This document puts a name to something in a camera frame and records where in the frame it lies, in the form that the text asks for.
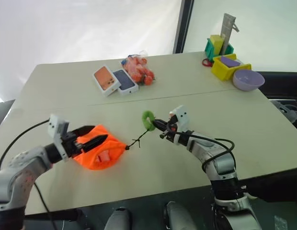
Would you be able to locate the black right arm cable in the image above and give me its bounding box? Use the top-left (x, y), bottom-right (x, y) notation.
top-left (172, 131), bottom-right (236, 172)

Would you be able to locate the green fuzzy ring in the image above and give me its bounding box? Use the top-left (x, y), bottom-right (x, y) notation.
top-left (141, 110), bottom-right (157, 132)

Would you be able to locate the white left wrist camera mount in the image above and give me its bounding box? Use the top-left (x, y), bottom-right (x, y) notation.
top-left (47, 114), bottom-right (70, 162)

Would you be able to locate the dark window frame post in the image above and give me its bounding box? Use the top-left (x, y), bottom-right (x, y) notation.
top-left (172, 0), bottom-right (195, 55)

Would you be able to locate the grey machine part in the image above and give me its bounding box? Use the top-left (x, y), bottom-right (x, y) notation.
top-left (270, 99), bottom-right (297, 125)

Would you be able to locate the yellow plastic bin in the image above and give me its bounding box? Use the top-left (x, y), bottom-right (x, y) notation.
top-left (211, 53), bottom-right (252, 81)

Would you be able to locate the green plastic bin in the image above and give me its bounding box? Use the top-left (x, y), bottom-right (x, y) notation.
top-left (204, 36), bottom-right (235, 62)

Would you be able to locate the orange fabric pouch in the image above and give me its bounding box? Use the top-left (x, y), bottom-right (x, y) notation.
top-left (71, 124), bottom-right (128, 171)

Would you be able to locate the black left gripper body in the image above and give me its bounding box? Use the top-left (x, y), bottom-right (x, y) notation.
top-left (61, 131), bottom-right (84, 158)

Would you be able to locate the black furniture beside table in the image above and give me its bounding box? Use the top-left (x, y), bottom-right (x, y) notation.
top-left (254, 70), bottom-right (297, 101)

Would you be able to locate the white box with orange phone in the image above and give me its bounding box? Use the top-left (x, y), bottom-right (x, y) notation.
top-left (92, 65), bottom-right (122, 97)

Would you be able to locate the purple sponge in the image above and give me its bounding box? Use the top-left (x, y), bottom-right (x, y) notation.
top-left (220, 56), bottom-right (241, 69)

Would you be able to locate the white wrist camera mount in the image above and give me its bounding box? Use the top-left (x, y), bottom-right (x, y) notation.
top-left (169, 105), bottom-right (190, 134)
top-left (47, 114), bottom-right (70, 162)

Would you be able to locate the yellow sponge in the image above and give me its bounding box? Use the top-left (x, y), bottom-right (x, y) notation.
top-left (209, 34), bottom-right (226, 55)

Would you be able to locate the white box with blue phone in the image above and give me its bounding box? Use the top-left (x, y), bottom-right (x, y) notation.
top-left (113, 69), bottom-right (140, 96)

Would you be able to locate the dark grey rounded shape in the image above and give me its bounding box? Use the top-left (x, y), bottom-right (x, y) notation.
top-left (104, 207), bottom-right (133, 230)
top-left (163, 201), bottom-right (198, 230)

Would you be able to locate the purple bowl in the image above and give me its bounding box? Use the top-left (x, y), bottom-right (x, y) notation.
top-left (232, 69), bottom-right (265, 92)

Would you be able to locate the clear bag of orange fruits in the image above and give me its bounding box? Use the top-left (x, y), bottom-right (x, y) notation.
top-left (119, 50), bottom-right (157, 87)

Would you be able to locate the grey upright metal bar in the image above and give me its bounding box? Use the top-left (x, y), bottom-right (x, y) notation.
top-left (220, 13), bottom-right (240, 55)

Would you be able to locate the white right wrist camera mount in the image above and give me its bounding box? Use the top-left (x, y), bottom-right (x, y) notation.
top-left (169, 105), bottom-right (190, 134)

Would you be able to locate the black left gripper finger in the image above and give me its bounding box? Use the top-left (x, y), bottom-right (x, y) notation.
top-left (71, 125), bottom-right (96, 139)
top-left (80, 134), bottom-right (109, 153)

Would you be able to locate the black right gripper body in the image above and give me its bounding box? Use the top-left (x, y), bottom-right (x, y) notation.
top-left (159, 119), bottom-right (182, 145)

